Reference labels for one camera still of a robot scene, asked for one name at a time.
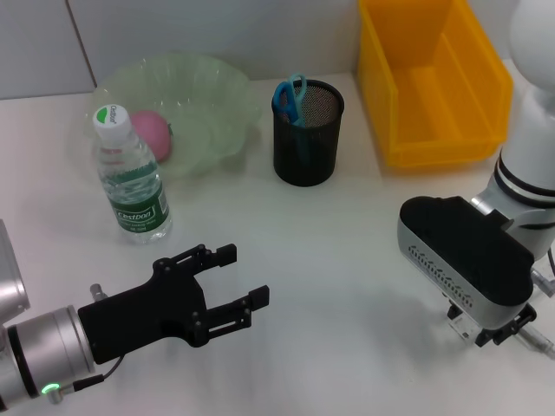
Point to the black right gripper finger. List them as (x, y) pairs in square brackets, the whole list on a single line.
[(454, 312), (505, 331)]

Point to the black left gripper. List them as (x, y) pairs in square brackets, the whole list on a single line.
[(143, 316)]

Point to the transparent plastic ruler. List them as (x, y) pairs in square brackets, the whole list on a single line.
[(461, 329)]

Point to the silver grey pen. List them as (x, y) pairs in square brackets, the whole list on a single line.
[(539, 340)]

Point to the clear green-label water bottle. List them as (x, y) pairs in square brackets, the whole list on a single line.
[(134, 208)]

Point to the pink peach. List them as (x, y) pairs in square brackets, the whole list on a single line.
[(152, 134)]

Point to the blue plastic scissors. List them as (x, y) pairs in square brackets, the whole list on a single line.
[(290, 99)]

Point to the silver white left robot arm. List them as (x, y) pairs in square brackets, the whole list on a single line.
[(39, 346)]

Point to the pale green glass fruit plate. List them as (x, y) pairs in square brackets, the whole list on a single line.
[(208, 108)]

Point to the black mesh cup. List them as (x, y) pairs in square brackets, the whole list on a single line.
[(303, 147)]

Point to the yellow plastic storage bin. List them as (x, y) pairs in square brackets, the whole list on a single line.
[(433, 99)]

